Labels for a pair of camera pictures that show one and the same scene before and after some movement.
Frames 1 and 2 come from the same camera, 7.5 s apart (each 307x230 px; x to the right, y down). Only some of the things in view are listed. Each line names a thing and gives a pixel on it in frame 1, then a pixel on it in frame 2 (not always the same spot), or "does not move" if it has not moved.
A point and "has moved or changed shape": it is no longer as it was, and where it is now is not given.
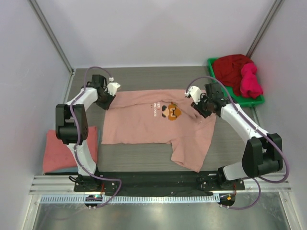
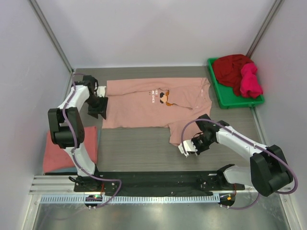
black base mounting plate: x=157 y=183 does not move
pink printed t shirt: x=159 y=116 has moved or changed shape
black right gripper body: x=200 y=109 -> x=196 y=143
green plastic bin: x=241 y=101 does not move
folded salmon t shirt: x=57 y=154 does not move
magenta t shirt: x=250 y=86 does not move
